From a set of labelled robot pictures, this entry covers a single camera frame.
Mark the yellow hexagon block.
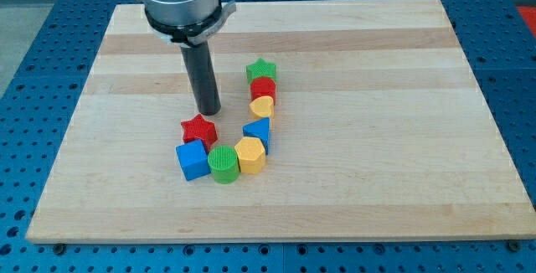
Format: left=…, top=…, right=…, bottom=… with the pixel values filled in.
left=234, top=136, right=266, bottom=174

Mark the blue cube block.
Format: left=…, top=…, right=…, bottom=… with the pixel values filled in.
left=175, top=140, right=210, bottom=181

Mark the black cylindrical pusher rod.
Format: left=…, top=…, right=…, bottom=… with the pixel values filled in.
left=181, top=43, right=221, bottom=116

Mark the blue triangle block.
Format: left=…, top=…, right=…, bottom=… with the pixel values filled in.
left=242, top=117, right=271, bottom=155

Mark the red circle block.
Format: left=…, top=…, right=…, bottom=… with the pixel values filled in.
left=250, top=77, right=276, bottom=104

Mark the wooden board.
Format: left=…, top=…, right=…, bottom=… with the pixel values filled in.
left=26, top=0, right=535, bottom=244

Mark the green cylinder block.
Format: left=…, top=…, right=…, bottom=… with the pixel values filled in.
left=208, top=146, right=240, bottom=184

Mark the yellow heart block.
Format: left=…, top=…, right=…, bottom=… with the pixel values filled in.
left=249, top=95, right=275, bottom=120

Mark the green star block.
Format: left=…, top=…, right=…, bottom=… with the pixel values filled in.
left=245, top=58, right=276, bottom=84

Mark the red star block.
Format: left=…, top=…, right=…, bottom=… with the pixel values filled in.
left=180, top=114, right=218, bottom=152

